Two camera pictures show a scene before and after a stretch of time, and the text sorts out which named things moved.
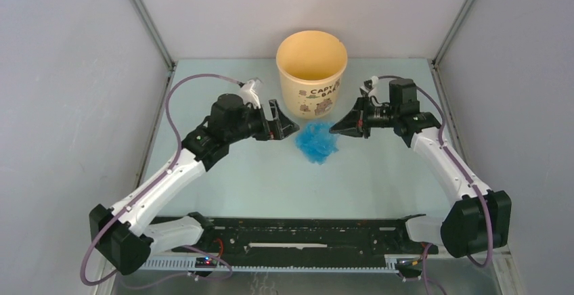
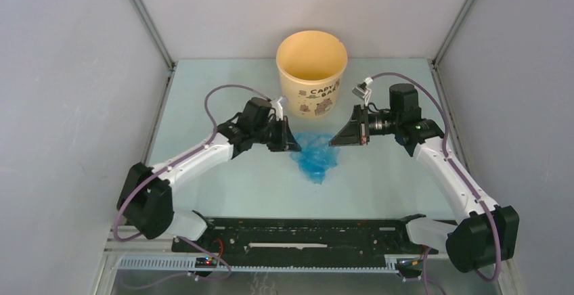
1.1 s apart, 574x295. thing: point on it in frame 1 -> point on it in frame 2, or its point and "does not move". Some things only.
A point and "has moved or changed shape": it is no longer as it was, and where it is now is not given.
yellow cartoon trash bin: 311,64 does not move
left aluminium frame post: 143,11 does not move
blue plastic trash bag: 316,141 has moved or changed shape
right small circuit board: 409,265 does not move
